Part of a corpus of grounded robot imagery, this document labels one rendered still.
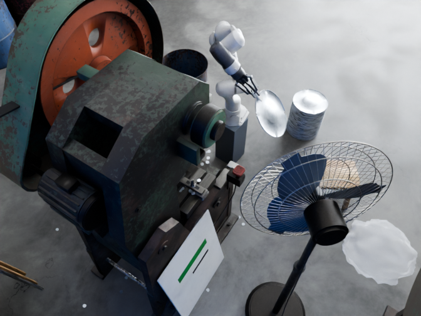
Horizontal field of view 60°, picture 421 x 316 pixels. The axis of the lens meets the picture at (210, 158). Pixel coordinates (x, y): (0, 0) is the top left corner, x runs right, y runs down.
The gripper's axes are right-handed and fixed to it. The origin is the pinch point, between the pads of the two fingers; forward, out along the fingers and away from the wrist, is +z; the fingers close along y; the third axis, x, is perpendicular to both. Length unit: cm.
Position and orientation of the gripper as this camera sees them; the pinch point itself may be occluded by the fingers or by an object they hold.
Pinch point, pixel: (257, 96)
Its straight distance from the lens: 212.5
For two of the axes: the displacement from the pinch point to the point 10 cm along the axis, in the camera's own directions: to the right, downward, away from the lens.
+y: 6.6, -2.1, -7.2
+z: 6.6, 6.2, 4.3
